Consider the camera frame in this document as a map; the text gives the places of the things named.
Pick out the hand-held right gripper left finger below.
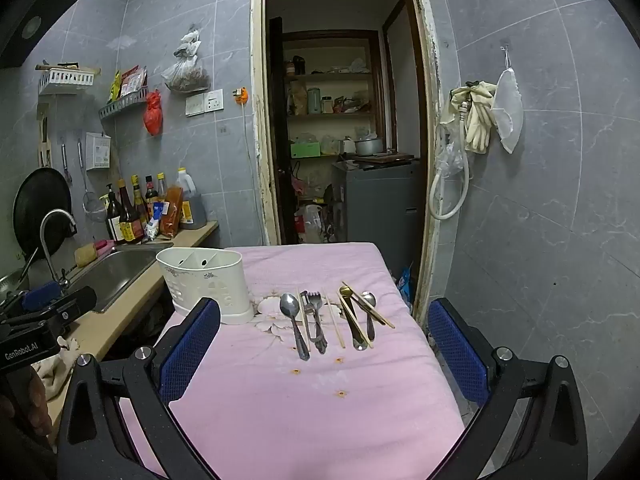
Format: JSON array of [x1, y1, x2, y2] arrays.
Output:
[[56, 297, 222, 480]]

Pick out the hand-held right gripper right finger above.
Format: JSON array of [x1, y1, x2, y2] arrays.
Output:
[[426, 297, 589, 480]]

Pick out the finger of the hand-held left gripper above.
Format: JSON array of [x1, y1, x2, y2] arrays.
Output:
[[20, 281, 63, 311], [27, 286, 98, 322]]

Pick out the white utensil holder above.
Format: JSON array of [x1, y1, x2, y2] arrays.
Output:
[[156, 247, 257, 326]]

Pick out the small silver spoon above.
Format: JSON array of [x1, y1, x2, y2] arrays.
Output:
[[361, 291, 378, 340]]

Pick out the large silver spoon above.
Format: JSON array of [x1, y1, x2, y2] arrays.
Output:
[[279, 292, 311, 362]]

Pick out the gold spoon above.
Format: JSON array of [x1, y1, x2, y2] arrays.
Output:
[[338, 286, 371, 352]]

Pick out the silver fork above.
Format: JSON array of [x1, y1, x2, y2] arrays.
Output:
[[306, 290, 329, 354]]

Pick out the person's left hand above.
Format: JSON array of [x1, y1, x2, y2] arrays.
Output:
[[0, 366, 52, 466]]

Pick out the white cloth rag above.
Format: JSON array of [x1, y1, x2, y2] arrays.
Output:
[[32, 334, 81, 401]]

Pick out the beige kitchen counter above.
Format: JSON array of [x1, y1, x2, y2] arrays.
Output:
[[47, 220, 220, 441]]

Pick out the yellow sponge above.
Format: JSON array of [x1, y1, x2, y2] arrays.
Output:
[[73, 243, 99, 267]]

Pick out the chrome faucet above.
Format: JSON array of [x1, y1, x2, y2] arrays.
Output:
[[38, 208, 79, 289]]

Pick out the steel sink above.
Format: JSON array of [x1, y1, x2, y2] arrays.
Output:
[[65, 242, 175, 314]]

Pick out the black wok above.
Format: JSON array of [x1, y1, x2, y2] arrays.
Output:
[[12, 166, 74, 281]]

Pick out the metal mesh strainer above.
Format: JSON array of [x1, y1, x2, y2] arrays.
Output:
[[77, 138, 109, 224]]

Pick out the dark pump bottle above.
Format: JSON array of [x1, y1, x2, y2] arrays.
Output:
[[103, 183, 124, 244]]

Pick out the soy sauce bottle yellow label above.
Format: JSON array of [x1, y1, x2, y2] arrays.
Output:
[[116, 178, 144, 245]]

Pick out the blue white packet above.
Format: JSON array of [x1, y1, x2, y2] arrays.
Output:
[[144, 202, 166, 240]]

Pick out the pink floral blanket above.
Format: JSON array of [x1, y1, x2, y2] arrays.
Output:
[[117, 241, 468, 480]]

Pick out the orange seasoning packet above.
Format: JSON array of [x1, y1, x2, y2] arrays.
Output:
[[160, 185, 185, 239]]

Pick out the large oil jug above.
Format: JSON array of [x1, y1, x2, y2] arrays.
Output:
[[174, 167, 208, 230]]

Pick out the wooden knife rack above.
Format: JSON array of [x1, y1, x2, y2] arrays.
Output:
[[37, 105, 54, 169]]

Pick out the grey cabinet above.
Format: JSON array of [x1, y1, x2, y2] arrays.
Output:
[[332, 159, 424, 281]]

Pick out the clear plastic jug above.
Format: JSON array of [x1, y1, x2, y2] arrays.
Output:
[[294, 203, 324, 245]]

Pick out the clear plastic bag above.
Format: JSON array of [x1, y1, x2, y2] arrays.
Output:
[[434, 122, 469, 179]]

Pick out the red plastic bag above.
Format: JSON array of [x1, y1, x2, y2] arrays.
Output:
[[143, 89, 164, 136]]

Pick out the wooden cutting board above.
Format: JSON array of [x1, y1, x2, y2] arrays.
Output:
[[352, 152, 416, 165]]

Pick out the aluminium pot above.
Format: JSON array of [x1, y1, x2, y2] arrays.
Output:
[[353, 135, 385, 157]]

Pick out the dark wooden door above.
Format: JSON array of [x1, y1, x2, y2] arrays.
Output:
[[267, 16, 291, 246]]

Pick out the wooden rolling pin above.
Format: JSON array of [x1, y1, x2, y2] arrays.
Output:
[[35, 61, 101, 74]]

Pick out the red snack packet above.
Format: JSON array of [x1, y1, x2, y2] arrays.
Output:
[[120, 65, 147, 97]]

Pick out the cream rubber gloves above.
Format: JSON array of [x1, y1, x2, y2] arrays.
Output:
[[449, 80, 499, 155]]

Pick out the clear bag of dried goods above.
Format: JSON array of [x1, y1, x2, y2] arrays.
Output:
[[160, 26, 211, 95]]

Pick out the black range hood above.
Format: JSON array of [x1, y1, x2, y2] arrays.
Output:
[[0, 0, 87, 69]]

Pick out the wooden storage shelf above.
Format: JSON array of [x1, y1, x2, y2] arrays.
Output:
[[281, 30, 386, 161]]

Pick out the white hose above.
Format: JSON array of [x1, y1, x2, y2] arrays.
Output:
[[428, 102, 474, 221]]

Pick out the grey corner wall shelf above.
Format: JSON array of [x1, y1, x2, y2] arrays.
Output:
[[98, 86, 149, 121]]

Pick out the white wall basket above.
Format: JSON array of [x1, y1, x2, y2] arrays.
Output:
[[37, 66, 96, 97]]

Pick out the pale door frame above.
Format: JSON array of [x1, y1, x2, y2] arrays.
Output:
[[249, 0, 444, 322]]

